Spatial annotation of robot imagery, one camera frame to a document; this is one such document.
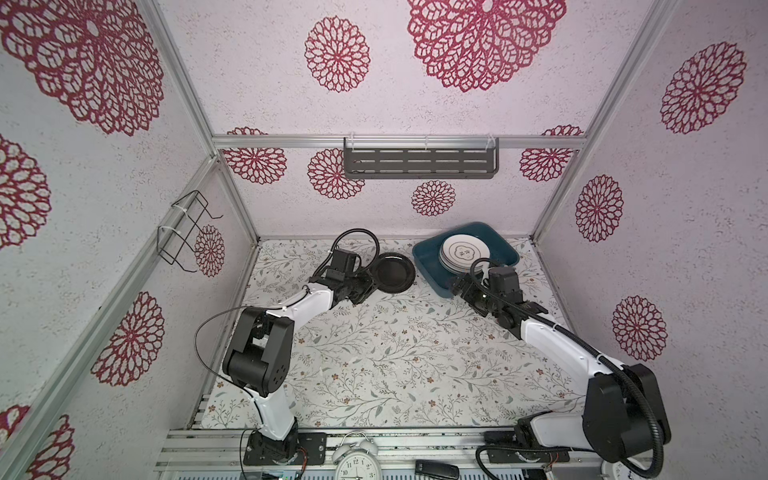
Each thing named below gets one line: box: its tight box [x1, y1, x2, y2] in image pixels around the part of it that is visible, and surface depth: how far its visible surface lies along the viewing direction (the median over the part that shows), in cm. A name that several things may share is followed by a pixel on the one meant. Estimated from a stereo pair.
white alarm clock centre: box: [332, 431, 383, 480], surface depth 70 cm
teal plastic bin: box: [413, 222, 520, 298], surface depth 115 cm
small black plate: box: [370, 252, 416, 294], surface depth 96 cm
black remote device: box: [415, 460, 460, 480], surface depth 70 cm
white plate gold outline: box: [439, 234, 491, 274], surface depth 112 cm
